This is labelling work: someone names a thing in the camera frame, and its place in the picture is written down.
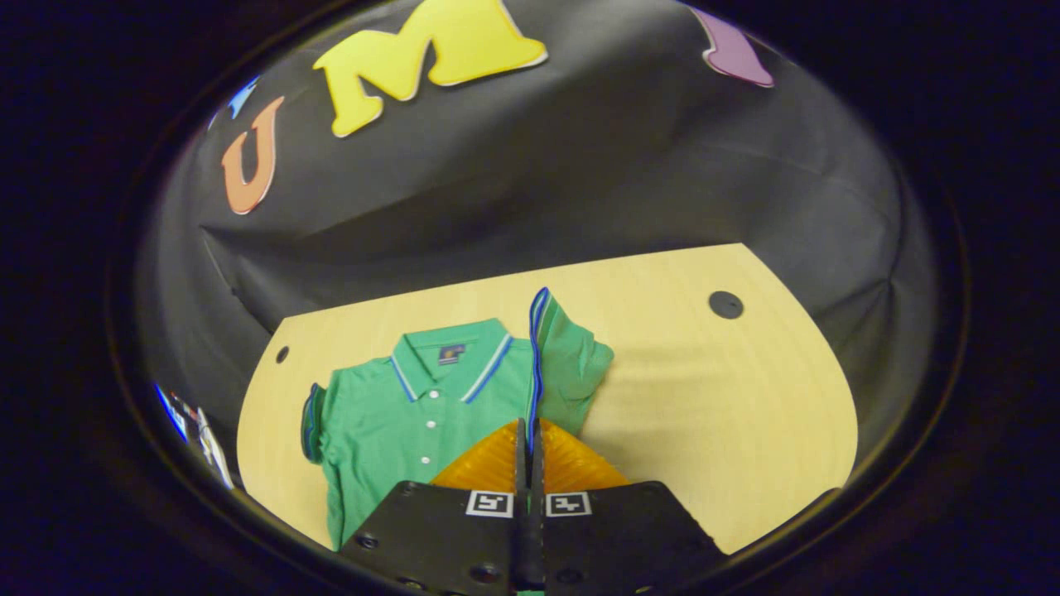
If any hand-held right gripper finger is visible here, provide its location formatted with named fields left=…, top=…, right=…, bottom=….
left=531, top=418, right=731, bottom=596
left=336, top=418, right=532, bottom=596

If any green T-shirt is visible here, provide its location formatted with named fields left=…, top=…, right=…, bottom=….
left=300, top=286, right=615, bottom=551

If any black backdrop cloth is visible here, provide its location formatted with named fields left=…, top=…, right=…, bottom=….
left=137, top=0, right=941, bottom=489

